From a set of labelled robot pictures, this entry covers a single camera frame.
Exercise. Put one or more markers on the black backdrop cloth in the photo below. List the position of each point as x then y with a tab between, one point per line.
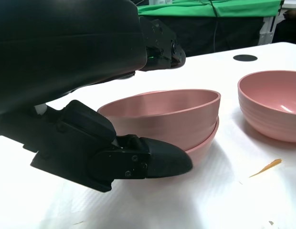
234	33

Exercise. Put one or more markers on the black table grommet hole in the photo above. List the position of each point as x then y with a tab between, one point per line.
245	58

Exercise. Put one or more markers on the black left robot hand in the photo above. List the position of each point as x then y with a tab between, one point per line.
66	47

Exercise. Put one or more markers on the pink plastic bowl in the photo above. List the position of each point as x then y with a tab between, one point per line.
162	114
269	114
205	148

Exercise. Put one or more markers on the green table cloth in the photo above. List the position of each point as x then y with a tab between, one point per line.
186	9

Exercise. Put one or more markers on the white metal frame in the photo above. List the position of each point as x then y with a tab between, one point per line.
267	28

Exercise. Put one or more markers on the small orange sliver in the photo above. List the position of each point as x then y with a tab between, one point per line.
266	168

